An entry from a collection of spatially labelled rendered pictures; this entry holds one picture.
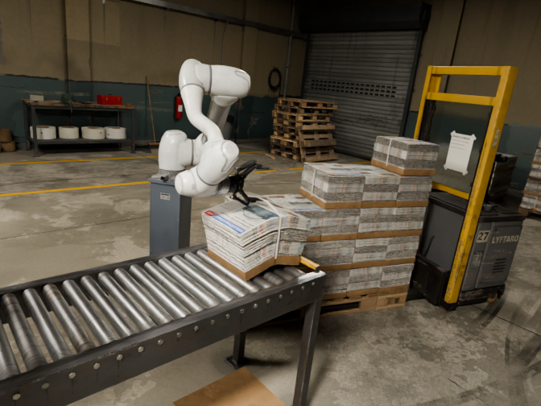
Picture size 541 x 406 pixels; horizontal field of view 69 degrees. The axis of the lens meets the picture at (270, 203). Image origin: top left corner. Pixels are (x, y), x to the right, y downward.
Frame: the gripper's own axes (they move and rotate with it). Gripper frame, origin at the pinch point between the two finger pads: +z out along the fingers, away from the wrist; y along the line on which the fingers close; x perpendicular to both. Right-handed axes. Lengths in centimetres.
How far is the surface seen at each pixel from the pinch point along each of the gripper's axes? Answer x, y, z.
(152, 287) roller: -1, 41, -47
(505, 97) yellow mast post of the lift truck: 23, -64, 182
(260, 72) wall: -711, -94, 579
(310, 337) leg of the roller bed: 29, 66, 20
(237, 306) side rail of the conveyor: 28, 38, -28
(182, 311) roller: 21, 40, -46
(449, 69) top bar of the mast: -27, -81, 197
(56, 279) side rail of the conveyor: -23, 44, -74
